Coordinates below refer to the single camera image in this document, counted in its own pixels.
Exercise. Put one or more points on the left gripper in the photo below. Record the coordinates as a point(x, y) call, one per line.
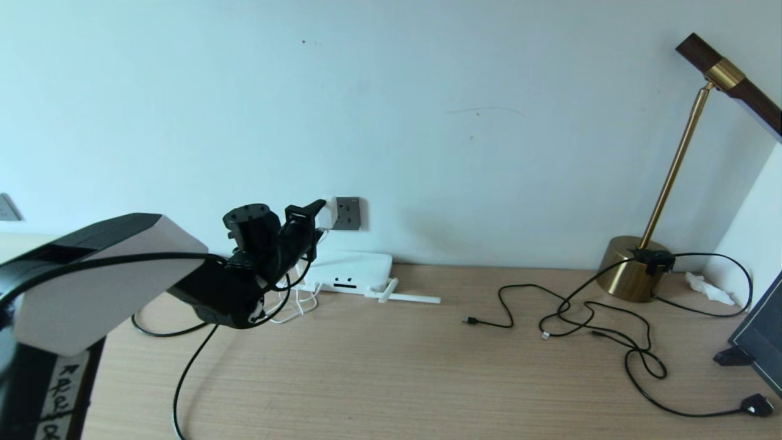
point(294, 241)

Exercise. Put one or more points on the white power adapter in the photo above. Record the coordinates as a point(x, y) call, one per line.
point(329, 214)

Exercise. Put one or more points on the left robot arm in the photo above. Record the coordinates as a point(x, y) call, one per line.
point(91, 287)

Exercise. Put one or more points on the white router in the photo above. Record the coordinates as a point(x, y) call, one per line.
point(357, 269)

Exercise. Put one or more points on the brass desk lamp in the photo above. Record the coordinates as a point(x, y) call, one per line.
point(632, 275)

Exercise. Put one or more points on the crumpled white tissue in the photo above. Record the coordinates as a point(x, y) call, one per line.
point(708, 288)

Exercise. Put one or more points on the dark framed panel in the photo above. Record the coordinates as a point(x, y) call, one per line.
point(760, 342)

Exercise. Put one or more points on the grey wall socket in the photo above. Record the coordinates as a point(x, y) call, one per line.
point(348, 213)

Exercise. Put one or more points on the white wall switch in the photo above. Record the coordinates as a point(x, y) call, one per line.
point(7, 208)

